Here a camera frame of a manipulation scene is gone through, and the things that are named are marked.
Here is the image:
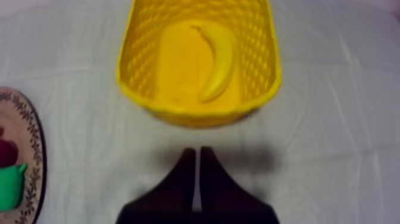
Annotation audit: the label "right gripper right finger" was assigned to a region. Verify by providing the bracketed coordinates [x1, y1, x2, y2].
[199, 146, 280, 224]

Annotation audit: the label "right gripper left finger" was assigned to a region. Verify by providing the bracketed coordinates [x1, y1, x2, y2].
[115, 148, 196, 224]

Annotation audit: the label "yellow plastic basket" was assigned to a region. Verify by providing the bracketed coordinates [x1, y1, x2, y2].
[116, 0, 283, 128]

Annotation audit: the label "yellow toy banana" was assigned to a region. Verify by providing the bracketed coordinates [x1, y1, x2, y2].
[190, 23, 236, 103]

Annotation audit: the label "round wooden board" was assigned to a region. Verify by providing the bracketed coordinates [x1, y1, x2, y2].
[0, 86, 48, 224]

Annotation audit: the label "green toy pear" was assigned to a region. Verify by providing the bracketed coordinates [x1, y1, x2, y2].
[0, 163, 29, 213]

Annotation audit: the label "purple toy grapes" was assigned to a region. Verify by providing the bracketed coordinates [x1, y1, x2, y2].
[0, 126, 19, 168]

